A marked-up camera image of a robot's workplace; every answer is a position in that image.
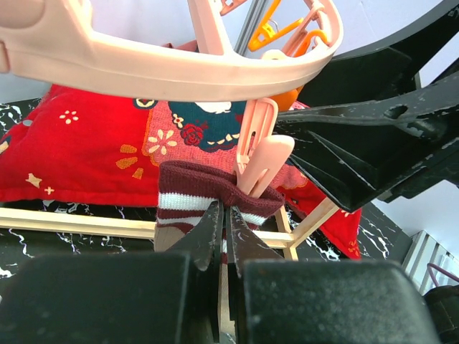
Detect red cartoon patterned blanket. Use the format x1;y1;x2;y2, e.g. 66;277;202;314
0;84;363;261

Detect pink clip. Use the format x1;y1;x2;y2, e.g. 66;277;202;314
234;97;295;198

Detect orange clip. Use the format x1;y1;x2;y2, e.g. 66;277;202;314
247;0;329;110

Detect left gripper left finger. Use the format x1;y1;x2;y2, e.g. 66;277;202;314
168;201;224;343

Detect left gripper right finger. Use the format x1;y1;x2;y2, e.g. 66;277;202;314
225;206;283;321

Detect pink round clip hanger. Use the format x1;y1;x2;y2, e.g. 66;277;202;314
1;1;344;102

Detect beige sock maroon striped cuff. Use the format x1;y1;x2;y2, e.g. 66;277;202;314
153;161;284;252

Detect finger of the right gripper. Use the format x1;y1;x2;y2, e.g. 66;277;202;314
275;74;458;211
298;0;458;107

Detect wooden clothes rack frame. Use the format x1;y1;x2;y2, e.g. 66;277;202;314
1;198;339;260

